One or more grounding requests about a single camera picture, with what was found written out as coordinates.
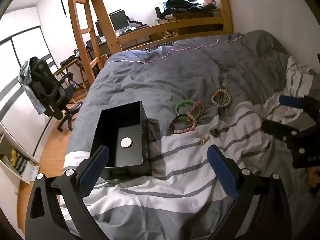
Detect wooden bunk bed frame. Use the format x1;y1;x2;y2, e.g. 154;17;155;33
66;0;234;87

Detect white grey striped blanket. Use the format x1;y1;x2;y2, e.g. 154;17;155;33
59;56;320;240

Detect dark red bead bracelet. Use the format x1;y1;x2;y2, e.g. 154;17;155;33
189;102;206;120

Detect round white disc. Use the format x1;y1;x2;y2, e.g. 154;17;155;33
120;137;133;149

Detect dark brown bead bracelet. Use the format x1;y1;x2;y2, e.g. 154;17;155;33
168;114;198;135

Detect wooden folding table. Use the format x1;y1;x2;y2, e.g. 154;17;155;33
53;54;86;91

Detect wooden desk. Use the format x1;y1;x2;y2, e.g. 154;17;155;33
85;24;151;57

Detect white low shelf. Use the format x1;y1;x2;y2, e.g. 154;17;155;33
0;129;41;185

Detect checkered bed sheet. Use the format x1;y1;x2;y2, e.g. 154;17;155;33
141;39;177;53

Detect wooden ladder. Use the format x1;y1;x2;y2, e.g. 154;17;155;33
66;0;101;87

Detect light blue cloth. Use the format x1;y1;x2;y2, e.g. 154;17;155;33
18;57;46;116

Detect pile of black clothes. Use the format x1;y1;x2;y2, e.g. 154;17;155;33
158;0;217;20

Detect person's right hand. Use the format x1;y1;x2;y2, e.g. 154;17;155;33
308;166;320;188

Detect white sliding wardrobe doors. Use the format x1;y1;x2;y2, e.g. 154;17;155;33
0;7;61;161

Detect black office chair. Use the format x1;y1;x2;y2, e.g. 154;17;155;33
27;56;84;132

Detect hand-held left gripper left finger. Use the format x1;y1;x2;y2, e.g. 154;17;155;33
25;144;110;240

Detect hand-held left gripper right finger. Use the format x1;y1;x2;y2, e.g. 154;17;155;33
207;144;293;240

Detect black box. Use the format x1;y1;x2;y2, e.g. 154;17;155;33
89;101;153;180

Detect green bangle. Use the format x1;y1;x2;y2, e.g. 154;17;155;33
175;100;195;117

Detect white bead bracelet with tassel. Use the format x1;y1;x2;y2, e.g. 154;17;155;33
211;83;233;109

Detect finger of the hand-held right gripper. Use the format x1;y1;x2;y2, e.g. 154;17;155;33
261;119;300;143
278;94;320;130

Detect black computer monitor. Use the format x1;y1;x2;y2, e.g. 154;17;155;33
95;20;105;38
108;10;130;32

